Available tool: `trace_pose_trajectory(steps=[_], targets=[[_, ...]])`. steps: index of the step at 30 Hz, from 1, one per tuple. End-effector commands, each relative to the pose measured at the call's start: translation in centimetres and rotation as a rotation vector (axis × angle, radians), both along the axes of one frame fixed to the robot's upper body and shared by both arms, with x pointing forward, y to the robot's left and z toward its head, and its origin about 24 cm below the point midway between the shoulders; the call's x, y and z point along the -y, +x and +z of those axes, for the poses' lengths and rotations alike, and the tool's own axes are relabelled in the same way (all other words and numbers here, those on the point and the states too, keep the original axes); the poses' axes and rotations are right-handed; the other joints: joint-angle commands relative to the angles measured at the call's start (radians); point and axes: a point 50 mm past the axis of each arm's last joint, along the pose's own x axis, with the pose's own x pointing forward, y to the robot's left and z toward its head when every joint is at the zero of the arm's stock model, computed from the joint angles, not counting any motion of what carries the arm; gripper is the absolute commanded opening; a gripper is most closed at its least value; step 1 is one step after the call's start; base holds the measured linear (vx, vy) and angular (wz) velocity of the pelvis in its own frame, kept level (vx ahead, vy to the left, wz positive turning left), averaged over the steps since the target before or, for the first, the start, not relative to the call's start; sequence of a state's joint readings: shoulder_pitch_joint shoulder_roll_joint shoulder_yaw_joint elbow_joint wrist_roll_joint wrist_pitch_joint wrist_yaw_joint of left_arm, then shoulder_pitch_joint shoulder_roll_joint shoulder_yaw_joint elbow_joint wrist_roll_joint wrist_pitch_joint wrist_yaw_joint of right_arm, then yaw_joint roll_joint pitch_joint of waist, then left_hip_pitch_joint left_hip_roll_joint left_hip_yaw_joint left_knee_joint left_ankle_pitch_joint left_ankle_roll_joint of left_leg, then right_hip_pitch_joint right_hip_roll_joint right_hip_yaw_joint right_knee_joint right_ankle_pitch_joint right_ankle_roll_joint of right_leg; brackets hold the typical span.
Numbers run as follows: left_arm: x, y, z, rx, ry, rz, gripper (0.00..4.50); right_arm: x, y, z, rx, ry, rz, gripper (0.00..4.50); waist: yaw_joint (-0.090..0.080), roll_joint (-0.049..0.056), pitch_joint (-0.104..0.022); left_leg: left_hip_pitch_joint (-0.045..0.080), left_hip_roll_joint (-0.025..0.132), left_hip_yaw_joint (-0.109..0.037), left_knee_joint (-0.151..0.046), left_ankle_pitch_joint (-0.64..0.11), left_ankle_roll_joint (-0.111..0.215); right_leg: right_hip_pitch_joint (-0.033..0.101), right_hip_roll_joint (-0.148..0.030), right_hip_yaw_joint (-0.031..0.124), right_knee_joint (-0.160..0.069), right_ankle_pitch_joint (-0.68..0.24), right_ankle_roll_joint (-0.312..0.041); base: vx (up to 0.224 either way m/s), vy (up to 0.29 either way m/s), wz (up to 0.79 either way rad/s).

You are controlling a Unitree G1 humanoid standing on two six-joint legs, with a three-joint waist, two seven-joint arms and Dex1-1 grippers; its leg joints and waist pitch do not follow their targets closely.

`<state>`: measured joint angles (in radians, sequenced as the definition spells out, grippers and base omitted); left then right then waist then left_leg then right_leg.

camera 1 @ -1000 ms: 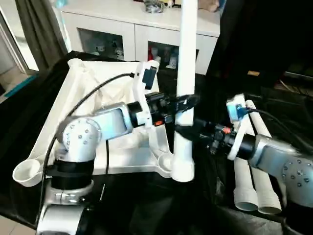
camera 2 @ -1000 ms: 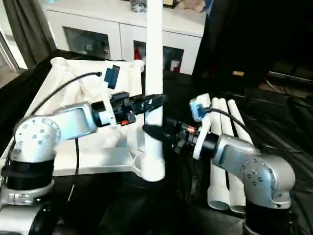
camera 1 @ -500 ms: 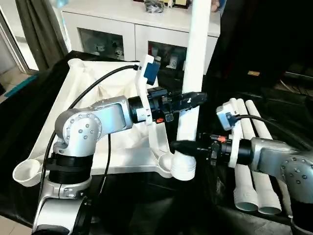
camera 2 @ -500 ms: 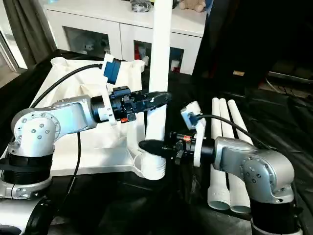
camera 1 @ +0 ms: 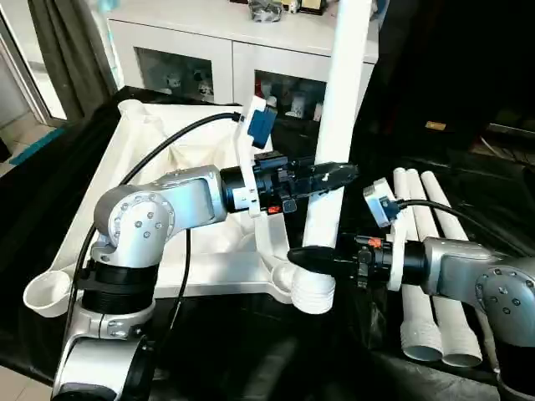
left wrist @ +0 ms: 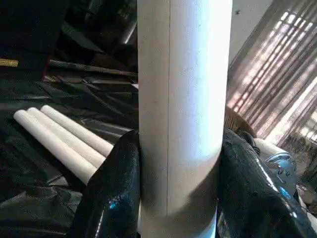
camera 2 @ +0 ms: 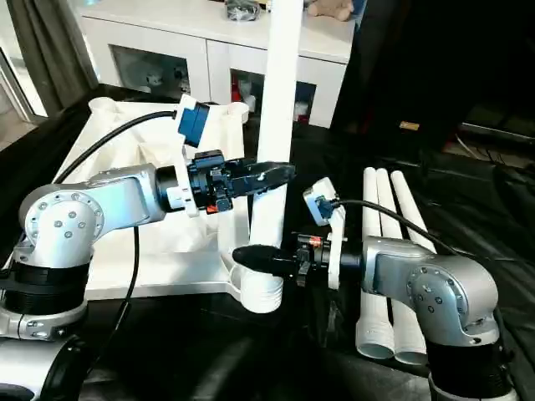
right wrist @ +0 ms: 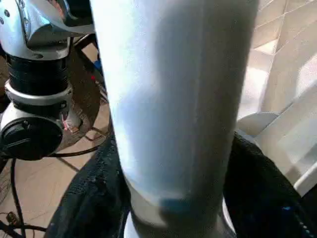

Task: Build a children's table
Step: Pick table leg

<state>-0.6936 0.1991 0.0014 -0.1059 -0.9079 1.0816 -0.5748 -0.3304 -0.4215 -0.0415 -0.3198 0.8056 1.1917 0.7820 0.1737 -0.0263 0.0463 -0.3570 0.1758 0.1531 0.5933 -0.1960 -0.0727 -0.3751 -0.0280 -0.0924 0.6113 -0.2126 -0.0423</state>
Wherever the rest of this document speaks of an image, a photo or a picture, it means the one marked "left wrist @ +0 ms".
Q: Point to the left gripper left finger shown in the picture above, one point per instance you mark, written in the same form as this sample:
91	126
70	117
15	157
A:
111	188

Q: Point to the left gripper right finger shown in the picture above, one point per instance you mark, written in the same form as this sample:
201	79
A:
257	198

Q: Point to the black plastic mat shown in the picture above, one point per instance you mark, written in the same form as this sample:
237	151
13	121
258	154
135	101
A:
49	210

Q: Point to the brown wicker basket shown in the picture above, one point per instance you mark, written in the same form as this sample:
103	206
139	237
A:
237	124

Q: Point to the sheer window curtain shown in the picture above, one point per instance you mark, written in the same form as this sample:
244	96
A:
277	62

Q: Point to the yellow label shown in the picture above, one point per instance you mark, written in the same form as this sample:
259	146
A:
8	63

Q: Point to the large black box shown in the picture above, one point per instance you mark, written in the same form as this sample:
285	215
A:
29	29

